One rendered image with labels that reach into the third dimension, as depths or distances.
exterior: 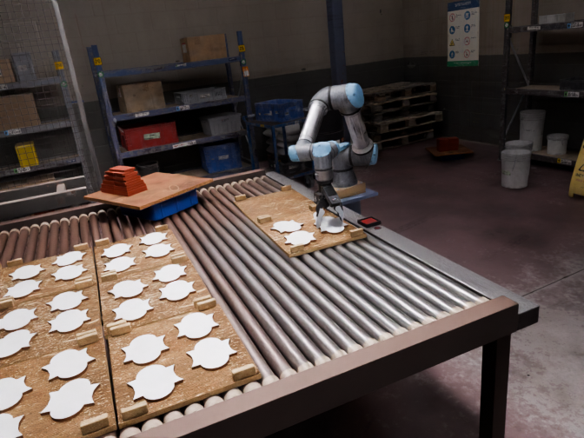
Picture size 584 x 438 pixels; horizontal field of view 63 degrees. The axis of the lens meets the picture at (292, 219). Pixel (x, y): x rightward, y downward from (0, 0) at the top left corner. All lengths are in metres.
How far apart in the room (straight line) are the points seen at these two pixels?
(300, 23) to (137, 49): 2.44
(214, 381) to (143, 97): 5.35
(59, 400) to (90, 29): 5.89
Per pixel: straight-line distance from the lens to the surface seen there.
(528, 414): 2.63
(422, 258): 1.85
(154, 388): 1.31
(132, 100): 6.35
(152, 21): 7.04
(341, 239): 1.98
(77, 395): 1.38
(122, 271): 2.01
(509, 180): 5.64
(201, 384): 1.29
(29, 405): 1.44
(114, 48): 6.93
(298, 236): 2.01
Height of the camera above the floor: 1.71
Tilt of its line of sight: 20 degrees down
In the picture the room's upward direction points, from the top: 6 degrees counter-clockwise
